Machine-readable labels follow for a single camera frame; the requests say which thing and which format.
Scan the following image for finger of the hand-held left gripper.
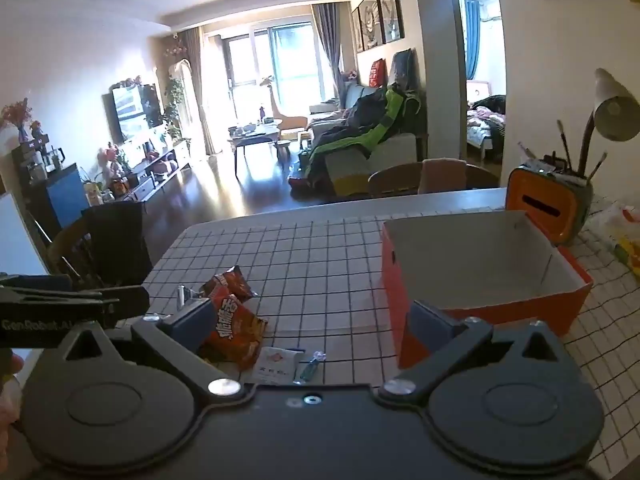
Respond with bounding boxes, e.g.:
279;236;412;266
99;284;151;329

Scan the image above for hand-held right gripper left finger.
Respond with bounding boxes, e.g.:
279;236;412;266
39;298;243;400

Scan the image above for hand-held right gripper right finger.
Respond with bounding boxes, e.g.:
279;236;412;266
377;300;577;401

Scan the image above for red snack packet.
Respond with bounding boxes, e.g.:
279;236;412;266
200;297;268;372

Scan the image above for orange foil snack packet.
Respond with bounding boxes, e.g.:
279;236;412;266
200;266;259;304

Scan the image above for orange cardboard box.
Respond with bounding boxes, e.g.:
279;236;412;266
381;210;594;370

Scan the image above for person's left hand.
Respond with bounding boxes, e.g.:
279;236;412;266
0;352;25;434

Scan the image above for grey snack packet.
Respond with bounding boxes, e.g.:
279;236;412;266
176;284;201;318

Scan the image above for chair with dark cloth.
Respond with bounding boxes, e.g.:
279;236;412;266
47;201;154;289

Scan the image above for white sachet with red print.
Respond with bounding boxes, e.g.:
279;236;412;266
252;346;307;386

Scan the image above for blue cabinet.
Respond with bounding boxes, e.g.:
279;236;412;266
27;162;91;231

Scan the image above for green wrapped candy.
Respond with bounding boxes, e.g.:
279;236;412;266
292;350;327;386

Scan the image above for flower decorations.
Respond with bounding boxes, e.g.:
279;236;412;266
82;142;132;206

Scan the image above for dark television stand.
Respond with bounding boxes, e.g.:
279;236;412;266
120;140;194;204

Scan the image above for pink towel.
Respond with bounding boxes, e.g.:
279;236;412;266
417;158;469;195

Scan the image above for coffee machine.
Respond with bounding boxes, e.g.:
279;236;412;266
12;135;51;184

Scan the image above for wooden chair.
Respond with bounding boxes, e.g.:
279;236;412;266
367;160;501;199

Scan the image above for grey sofa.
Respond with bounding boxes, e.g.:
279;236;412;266
300;82;429;197

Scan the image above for television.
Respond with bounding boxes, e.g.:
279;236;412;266
102;82;165;146

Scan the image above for clear plastic wrapper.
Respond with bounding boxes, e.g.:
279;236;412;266
520;157;568;177

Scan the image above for flower vase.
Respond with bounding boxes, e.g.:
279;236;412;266
0;99;34;144

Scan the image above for coffee table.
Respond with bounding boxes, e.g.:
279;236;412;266
229;125;282;163

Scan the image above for potted plant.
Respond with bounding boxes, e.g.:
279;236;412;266
162;76;184;139

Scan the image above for green and black jacket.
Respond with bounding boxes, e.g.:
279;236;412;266
300;87;424;187

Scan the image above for bed with clothes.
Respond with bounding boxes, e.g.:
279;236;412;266
467;94;507;162

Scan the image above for colourful plastic bag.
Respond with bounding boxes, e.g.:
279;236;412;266
590;202;640;281

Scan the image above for long paint brush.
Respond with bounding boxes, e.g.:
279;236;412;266
556;120;574;171

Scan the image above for wooden giraffe figure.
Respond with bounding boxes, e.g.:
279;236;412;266
260;75;309;132

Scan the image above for short paint brush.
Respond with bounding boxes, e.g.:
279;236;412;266
587;152;609;181

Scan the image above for dark bag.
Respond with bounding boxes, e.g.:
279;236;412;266
390;49;419;92

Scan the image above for balcony glass door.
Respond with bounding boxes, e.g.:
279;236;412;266
220;22;342;107

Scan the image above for grey desk lamp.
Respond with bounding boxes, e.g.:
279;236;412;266
577;67;640;177

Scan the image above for blue curtain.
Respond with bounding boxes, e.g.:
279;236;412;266
465;0;481;81

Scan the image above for grey curtain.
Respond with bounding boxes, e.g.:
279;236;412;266
311;2;344;102

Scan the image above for medium framed wall picture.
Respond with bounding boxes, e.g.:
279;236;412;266
359;0;385;51

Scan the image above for large framed wall picture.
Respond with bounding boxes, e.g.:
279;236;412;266
376;0;405;45

